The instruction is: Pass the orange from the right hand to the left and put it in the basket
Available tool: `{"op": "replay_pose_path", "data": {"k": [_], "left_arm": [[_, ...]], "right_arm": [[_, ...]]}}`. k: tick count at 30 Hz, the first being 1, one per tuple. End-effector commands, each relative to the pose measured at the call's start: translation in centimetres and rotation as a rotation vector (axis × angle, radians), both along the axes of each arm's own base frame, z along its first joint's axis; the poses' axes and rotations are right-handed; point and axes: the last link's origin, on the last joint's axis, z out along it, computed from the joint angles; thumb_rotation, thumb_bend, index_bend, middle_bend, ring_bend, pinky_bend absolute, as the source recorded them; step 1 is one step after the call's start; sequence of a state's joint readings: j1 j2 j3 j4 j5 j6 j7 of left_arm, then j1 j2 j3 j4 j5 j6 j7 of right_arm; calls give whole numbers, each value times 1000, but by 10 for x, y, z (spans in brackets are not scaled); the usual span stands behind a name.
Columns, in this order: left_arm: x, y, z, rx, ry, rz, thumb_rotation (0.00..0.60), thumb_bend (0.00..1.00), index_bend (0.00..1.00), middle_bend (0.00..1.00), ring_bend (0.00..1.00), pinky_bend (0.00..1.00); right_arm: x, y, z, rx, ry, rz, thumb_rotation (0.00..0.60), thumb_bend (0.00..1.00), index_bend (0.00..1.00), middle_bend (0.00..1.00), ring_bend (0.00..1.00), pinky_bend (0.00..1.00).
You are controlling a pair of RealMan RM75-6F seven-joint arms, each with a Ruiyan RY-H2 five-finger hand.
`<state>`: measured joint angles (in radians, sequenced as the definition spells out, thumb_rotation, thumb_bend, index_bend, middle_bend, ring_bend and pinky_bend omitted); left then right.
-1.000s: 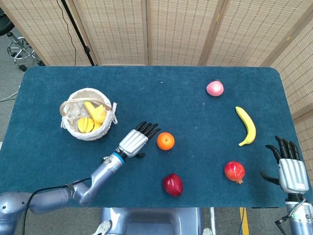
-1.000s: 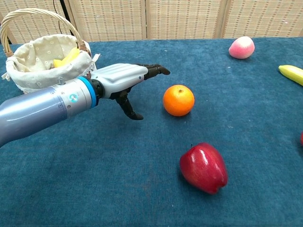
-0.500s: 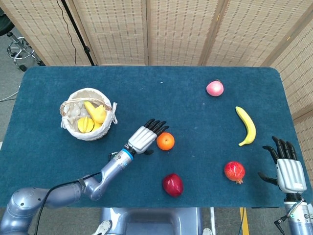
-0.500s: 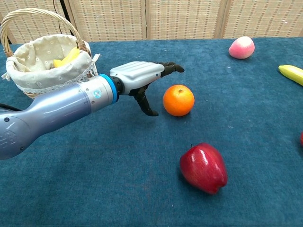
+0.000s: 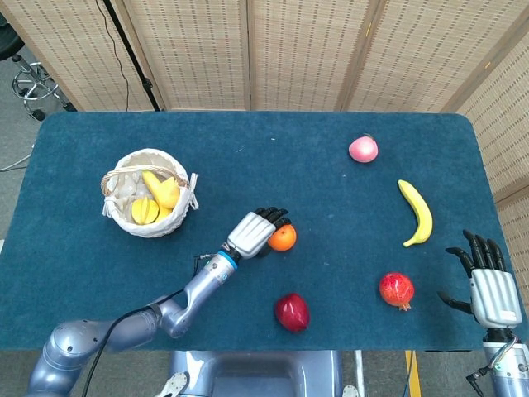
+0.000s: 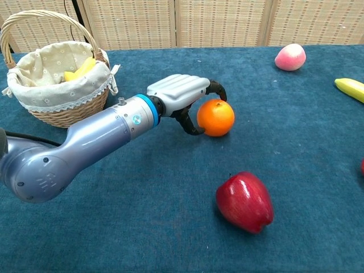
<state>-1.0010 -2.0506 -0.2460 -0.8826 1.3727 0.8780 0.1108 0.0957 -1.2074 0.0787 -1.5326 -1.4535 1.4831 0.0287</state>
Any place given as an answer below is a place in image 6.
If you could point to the bamboo folding screen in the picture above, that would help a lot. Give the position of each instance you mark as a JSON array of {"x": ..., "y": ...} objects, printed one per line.
[{"x": 221, "y": 22}]

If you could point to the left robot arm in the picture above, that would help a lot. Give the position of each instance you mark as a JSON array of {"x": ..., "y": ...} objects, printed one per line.
[{"x": 85, "y": 148}]

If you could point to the dark red apple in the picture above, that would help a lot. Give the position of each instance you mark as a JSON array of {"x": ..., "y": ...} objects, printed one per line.
[{"x": 244, "y": 203}]

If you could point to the teal table cloth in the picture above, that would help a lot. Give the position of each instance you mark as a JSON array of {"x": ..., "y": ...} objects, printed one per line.
[{"x": 159, "y": 227}]

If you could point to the orange fruit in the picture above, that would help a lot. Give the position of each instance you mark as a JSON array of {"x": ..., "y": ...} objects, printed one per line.
[{"x": 216, "y": 118}]

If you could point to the black stand pole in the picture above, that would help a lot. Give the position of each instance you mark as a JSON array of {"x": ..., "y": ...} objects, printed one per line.
[{"x": 77, "y": 11}]

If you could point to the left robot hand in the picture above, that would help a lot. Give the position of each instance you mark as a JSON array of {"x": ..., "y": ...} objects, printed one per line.
[{"x": 179, "y": 91}]

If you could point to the pink peach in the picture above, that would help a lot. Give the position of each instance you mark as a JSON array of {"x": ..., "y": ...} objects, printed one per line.
[{"x": 290, "y": 58}]

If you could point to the small red fruit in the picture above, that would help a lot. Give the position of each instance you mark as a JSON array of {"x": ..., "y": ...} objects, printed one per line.
[{"x": 363, "y": 167}]

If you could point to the ridged yellow starfruit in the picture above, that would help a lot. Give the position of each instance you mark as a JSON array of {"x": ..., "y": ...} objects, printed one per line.
[{"x": 69, "y": 76}]

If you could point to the wicker basket with cream liner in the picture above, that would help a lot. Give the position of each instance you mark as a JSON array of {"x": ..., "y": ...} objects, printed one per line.
[{"x": 57, "y": 94}]

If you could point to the yellow banana in basket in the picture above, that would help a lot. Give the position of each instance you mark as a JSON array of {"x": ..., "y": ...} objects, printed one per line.
[{"x": 86, "y": 66}]

